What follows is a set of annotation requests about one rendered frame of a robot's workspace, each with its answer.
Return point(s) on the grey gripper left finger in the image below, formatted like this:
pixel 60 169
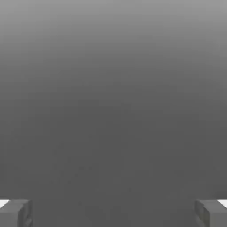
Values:
pixel 14 214

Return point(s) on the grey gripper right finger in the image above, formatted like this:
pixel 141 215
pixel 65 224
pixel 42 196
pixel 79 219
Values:
pixel 212 214

